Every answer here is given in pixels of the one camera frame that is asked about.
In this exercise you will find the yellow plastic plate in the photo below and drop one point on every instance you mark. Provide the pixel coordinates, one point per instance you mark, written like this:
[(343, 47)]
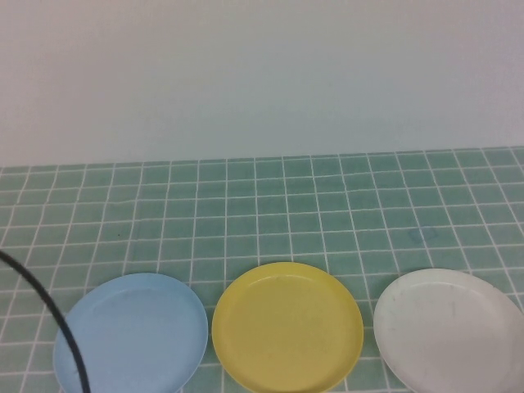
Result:
[(286, 327)]

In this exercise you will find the light blue plastic plate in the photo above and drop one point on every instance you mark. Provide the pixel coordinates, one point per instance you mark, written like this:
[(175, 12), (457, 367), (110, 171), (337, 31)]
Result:
[(139, 335)]

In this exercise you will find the white plastic plate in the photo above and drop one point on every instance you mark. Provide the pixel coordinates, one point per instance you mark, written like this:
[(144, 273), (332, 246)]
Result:
[(446, 331)]

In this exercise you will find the green white checked tablecloth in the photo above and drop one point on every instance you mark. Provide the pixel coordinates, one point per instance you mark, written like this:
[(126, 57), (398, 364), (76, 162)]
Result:
[(286, 204)]

